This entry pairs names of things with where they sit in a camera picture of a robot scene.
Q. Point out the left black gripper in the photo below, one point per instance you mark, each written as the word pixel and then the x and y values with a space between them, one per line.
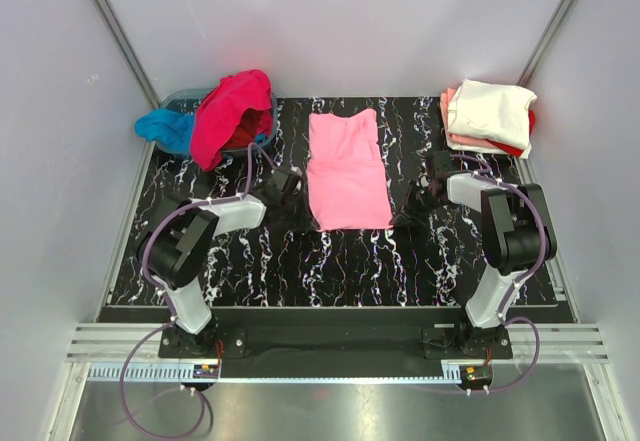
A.
pixel 291 206

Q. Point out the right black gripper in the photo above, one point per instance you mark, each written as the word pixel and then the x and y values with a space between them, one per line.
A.
pixel 413 203

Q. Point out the light pink t-shirt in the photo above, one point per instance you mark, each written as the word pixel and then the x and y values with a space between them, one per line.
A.
pixel 346 175

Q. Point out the blue plastic basket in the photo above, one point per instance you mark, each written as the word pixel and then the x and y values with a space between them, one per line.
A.
pixel 187 102

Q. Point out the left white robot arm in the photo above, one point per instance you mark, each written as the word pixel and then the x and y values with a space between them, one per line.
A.
pixel 174 249

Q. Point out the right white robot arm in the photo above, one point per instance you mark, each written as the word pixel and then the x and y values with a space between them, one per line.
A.
pixel 517 239

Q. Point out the dark red t-shirt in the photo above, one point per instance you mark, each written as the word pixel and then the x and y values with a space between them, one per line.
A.
pixel 254 126

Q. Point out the red folded t-shirt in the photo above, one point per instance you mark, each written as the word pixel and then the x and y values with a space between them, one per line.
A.
pixel 519 150

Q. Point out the peach folded t-shirt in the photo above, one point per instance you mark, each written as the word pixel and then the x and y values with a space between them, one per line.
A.
pixel 461 142

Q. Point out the white folded t-shirt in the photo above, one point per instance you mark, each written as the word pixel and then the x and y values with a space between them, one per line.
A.
pixel 491 111

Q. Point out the magenta t-shirt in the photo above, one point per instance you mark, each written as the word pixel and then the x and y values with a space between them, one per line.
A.
pixel 220 111

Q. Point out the blue t-shirt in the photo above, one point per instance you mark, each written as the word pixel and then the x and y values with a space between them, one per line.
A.
pixel 171 128

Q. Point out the aluminium front rail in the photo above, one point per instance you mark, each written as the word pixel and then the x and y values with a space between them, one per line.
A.
pixel 559 343

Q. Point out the white slotted cable duct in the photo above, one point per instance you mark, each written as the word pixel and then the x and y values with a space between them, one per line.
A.
pixel 195 373

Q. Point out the right aluminium corner post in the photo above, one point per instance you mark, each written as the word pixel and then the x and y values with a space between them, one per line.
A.
pixel 546 39

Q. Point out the aluminium corner post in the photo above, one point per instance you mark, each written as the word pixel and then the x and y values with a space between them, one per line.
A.
pixel 126 49
pixel 546 39

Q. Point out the left aluminium corner post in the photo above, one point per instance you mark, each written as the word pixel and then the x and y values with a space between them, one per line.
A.
pixel 126 49

